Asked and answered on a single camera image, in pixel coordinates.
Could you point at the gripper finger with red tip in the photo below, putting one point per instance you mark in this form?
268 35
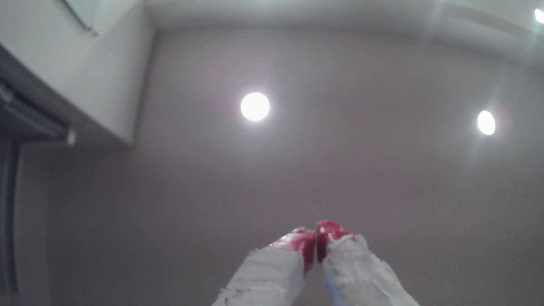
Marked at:
357 276
272 276

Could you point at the round ceiling light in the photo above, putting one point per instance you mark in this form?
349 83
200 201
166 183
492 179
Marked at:
540 16
486 122
255 106

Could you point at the grey curtain rail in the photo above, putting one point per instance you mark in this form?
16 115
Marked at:
34 120

